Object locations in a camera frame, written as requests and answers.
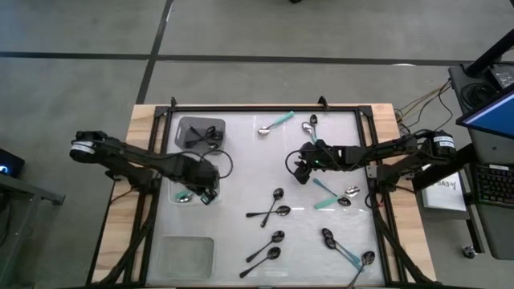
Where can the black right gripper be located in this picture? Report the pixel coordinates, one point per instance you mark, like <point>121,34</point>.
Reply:
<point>311,156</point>

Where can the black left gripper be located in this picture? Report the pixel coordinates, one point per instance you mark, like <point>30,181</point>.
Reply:
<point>202,174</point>

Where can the all-black spoon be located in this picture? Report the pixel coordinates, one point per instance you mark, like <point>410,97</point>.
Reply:
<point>278,236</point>
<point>274,253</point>
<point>219,137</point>
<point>278,194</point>
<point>211,130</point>
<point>197,131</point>
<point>283,210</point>

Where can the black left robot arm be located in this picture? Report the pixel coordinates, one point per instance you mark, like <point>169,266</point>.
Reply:
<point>128,154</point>

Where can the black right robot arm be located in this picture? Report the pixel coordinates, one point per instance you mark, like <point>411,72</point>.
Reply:
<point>385,150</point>

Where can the clear plastic bin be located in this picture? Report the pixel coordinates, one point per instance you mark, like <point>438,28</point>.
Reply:
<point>186,259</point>
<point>172,202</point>

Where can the grey plastic bin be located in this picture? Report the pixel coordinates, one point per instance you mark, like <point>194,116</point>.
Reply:
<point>180,124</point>

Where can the black diagonal beam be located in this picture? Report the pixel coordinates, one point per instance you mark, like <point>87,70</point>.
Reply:
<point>445,168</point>

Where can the white paper sheet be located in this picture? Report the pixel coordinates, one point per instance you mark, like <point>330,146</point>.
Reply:
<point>443,196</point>

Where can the caster wheel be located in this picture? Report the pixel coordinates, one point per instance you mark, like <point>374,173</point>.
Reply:
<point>469,252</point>

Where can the grey metal stand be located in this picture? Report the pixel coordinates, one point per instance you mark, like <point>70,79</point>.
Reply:
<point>24,188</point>

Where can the black keyboard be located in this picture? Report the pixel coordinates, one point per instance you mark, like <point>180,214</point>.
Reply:
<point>496,184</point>

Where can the monitor with blue screen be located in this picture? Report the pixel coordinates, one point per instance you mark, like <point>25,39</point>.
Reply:
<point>494,116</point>

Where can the black device with blue light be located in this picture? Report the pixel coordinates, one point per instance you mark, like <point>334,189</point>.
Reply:
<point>10,160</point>

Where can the black pole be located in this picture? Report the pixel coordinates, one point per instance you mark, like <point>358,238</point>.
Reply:
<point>492,52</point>

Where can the black power brick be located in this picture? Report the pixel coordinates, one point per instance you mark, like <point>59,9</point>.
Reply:
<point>504,76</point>

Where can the black frame clamp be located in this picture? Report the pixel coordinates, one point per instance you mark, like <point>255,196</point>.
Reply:
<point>322,101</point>
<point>172,102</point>

